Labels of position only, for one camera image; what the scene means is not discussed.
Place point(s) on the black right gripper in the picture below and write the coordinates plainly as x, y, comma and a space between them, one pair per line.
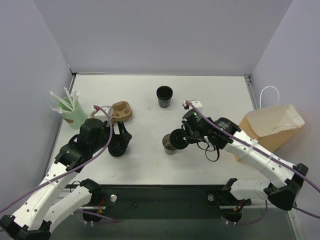
185, 135

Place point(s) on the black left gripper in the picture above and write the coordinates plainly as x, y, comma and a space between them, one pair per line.
120, 136

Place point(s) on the black plastic cup lid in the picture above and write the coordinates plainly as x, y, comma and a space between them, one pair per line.
177, 139

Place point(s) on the dark paper coffee cup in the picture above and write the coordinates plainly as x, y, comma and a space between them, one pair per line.
168, 148

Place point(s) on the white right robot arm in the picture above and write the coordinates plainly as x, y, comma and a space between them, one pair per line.
284, 179

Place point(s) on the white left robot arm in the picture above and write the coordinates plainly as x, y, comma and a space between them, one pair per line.
40, 214

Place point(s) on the brown paper takeout bag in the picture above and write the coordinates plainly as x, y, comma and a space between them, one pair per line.
272, 126

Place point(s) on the stack of black cup lids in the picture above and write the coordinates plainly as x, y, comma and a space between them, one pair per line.
117, 149

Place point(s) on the brown pulp cup carrier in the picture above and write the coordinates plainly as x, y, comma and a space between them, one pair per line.
122, 111

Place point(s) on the stack of dark paper cups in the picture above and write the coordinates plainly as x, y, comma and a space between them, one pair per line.
164, 95

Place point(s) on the green straw holder cup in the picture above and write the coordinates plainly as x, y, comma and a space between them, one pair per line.
75, 118

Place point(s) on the white wrapped straw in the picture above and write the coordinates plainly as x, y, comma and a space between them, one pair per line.
75, 96
61, 101
69, 97
56, 110

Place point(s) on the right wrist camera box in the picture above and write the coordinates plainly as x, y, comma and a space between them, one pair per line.
187, 105

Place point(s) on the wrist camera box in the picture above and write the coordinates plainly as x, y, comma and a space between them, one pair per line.
187, 105
98, 114

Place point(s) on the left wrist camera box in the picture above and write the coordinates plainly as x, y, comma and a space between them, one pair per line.
98, 114

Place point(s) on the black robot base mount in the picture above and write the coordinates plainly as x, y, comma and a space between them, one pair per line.
115, 203

